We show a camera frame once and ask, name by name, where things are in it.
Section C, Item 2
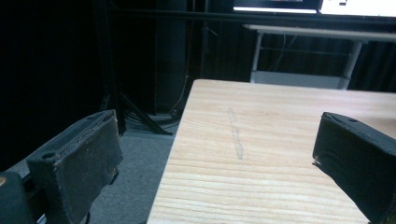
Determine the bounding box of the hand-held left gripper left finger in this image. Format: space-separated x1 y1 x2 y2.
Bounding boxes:
25 108 124 224

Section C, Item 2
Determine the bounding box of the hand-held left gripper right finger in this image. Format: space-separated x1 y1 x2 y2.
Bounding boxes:
312 111 396 224

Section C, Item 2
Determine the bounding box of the black metal stand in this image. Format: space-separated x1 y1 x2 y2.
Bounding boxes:
92 0 174 136

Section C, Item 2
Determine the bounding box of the black curtain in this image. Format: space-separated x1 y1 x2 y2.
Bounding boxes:
0 0 108 173

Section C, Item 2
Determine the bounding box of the computer monitor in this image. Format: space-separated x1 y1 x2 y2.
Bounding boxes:
233 0 321 15
318 0 396 18

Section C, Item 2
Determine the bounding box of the white metal frame table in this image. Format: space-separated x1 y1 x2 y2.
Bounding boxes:
243 23 396 91

